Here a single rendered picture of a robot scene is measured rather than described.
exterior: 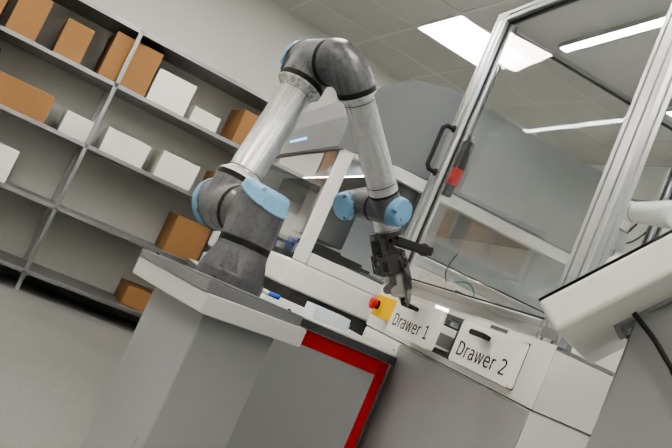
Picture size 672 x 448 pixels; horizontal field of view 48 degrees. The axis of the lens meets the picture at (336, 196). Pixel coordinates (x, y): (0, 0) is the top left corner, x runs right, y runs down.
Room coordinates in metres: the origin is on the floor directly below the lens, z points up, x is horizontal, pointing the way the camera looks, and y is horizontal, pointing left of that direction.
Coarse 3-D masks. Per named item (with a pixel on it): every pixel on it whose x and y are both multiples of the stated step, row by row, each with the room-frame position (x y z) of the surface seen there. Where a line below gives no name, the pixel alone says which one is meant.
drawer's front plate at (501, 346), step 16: (464, 320) 1.98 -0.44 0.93; (464, 336) 1.95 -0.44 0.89; (496, 336) 1.81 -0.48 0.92; (464, 352) 1.92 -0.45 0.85; (480, 352) 1.85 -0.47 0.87; (496, 352) 1.79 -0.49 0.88; (512, 352) 1.73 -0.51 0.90; (480, 368) 1.83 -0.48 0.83; (496, 368) 1.77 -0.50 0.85; (512, 368) 1.71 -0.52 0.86; (512, 384) 1.71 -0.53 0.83
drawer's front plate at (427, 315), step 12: (396, 312) 2.25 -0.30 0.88; (408, 312) 2.17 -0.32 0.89; (420, 312) 2.10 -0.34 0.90; (432, 312) 2.04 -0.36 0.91; (444, 312) 2.00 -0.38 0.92; (396, 324) 2.21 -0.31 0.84; (408, 324) 2.14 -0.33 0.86; (420, 324) 2.08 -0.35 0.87; (432, 324) 2.01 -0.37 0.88; (408, 336) 2.11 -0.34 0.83; (420, 336) 2.05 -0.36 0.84; (432, 336) 1.99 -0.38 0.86; (432, 348) 2.00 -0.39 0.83
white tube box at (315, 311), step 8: (312, 304) 2.34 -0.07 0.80; (304, 312) 2.36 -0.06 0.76; (312, 312) 2.31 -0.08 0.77; (320, 312) 2.31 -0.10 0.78; (328, 312) 2.32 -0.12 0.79; (320, 320) 2.31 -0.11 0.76; (328, 320) 2.32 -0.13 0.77; (336, 320) 2.33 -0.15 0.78; (344, 320) 2.34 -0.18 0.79; (344, 328) 2.34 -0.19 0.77
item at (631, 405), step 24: (648, 336) 1.12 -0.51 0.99; (624, 360) 1.13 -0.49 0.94; (648, 360) 1.11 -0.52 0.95; (624, 384) 1.12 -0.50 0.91; (648, 384) 1.11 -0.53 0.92; (624, 408) 1.12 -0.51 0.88; (648, 408) 1.10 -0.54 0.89; (600, 432) 1.13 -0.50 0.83; (624, 432) 1.11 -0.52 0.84; (648, 432) 1.10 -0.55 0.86
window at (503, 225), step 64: (576, 0) 2.16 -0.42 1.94; (640, 0) 1.85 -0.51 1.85; (512, 64) 2.39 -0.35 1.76; (576, 64) 2.02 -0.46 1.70; (640, 64) 1.75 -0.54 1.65; (512, 128) 2.22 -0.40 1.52; (576, 128) 1.90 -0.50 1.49; (448, 192) 2.45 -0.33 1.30; (512, 192) 2.07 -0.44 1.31; (576, 192) 1.79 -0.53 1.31; (448, 256) 2.28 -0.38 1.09; (512, 256) 1.95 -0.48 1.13
